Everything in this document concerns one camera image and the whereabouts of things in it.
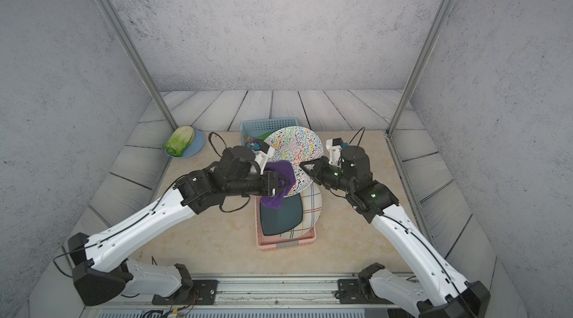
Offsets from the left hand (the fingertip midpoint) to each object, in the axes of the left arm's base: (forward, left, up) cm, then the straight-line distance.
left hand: (290, 185), depth 64 cm
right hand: (+5, -2, +2) cm, 6 cm away
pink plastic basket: (-5, +6, -29) cm, 30 cm away
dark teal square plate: (+4, +6, -34) cm, 35 cm away
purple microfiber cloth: (+5, +1, 0) cm, 5 cm away
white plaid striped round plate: (+5, -8, -22) cm, 24 cm away
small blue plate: (+44, +48, -31) cm, 72 cm away
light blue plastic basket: (+53, +16, -26) cm, 61 cm away
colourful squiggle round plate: (+14, -2, +1) cm, 14 cm away
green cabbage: (+43, +55, -25) cm, 74 cm away
